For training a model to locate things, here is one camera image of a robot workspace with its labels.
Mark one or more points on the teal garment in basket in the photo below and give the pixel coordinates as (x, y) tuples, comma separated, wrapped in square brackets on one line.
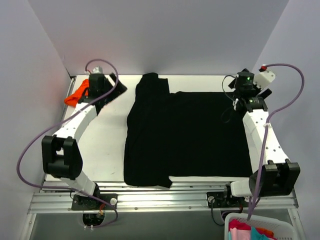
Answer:
[(255, 235)]

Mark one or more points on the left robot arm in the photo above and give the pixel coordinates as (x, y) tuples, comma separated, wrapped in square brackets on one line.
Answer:
[(61, 156)]

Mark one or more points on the black t shirt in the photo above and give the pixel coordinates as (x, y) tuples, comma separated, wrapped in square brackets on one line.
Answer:
[(182, 134)]

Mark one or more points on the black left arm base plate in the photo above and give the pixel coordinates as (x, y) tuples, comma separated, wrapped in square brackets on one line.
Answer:
[(84, 203)]

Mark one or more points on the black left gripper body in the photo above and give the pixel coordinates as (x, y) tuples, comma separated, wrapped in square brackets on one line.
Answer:
[(115, 88)]

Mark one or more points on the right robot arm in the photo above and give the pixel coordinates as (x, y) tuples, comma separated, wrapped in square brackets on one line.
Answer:
[(273, 173)]

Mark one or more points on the aluminium frame rail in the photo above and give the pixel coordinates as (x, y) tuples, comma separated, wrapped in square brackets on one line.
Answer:
[(182, 196)]

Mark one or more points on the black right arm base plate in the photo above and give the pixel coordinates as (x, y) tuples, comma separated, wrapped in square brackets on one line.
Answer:
[(220, 200)]

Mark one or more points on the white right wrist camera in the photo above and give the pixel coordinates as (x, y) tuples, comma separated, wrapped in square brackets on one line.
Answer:
[(263, 79)]

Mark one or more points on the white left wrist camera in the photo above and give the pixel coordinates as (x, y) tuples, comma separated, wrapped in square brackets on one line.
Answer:
[(96, 70)]

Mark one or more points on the white laundry basket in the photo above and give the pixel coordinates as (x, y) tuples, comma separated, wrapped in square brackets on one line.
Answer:
[(281, 229)]

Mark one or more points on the orange garment in basket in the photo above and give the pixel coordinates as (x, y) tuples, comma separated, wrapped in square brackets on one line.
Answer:
[(265, 232)]

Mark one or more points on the pink garment in basket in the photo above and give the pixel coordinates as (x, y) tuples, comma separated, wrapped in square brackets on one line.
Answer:
[(238, 230)]

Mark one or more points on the orange folded t shirt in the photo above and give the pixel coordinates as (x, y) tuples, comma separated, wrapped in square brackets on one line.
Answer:
[(73, 99)]

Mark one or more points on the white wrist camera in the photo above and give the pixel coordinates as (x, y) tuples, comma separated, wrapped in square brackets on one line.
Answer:
[(263, 79), (96, 70)]

